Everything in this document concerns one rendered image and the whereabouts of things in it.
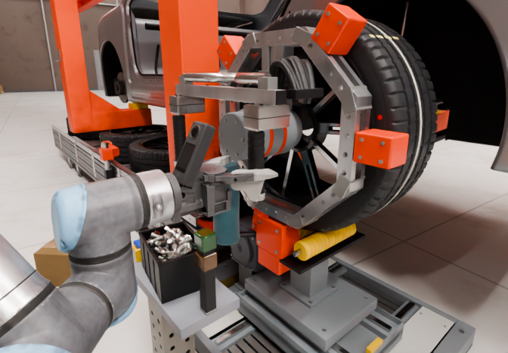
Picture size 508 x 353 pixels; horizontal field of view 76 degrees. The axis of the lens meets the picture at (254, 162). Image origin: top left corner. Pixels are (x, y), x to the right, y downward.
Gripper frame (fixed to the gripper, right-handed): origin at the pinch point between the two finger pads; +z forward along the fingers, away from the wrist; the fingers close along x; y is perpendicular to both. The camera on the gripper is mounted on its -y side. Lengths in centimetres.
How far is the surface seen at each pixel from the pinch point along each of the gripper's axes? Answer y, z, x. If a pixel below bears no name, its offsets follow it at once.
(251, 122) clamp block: -8.4, -0.6, -0.1
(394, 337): 69, 53, 12
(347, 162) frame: 1.9, 21.4, 8.4
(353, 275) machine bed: 78, 85, -25
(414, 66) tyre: -19.6, 44.7, 10.5
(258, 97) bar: -13.3, 2.4, -1.5
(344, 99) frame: -12.4, 21.1, 6.5
